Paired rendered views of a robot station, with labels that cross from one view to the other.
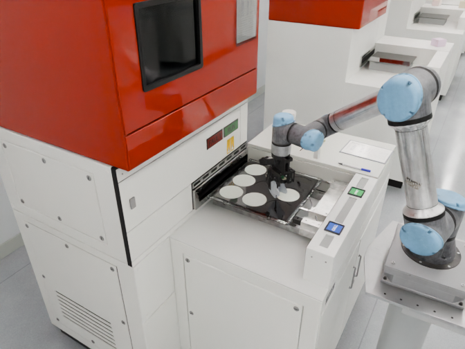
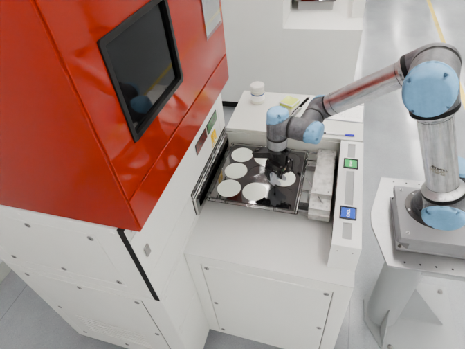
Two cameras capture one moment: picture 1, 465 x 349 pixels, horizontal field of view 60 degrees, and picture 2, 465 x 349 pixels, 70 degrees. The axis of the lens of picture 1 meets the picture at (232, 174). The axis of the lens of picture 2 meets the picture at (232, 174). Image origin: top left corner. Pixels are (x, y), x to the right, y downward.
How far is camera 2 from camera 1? 0.49 m
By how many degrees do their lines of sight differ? 15
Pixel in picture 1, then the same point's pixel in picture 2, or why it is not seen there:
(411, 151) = (439, 142)
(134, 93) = (126, 149)
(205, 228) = (214, 233)
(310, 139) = (313, 134)
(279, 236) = (288, 223)
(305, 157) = not seen: hidden behind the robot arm
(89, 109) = (73, 178)
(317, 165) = not seen: hidden behind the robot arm
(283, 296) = (312, 286)
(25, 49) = not seen: outside the picture
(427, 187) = (453, 172)
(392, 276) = (407, 244)
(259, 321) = (287, 304)
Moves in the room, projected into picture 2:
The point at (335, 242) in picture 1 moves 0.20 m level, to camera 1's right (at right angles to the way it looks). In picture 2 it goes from (355, 230) to (409, 215)
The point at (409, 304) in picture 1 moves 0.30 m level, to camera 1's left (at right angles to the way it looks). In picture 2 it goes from (429, 267) to (349, 293)
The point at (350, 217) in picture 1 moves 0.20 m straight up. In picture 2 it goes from (357, 196) to (367, 154)
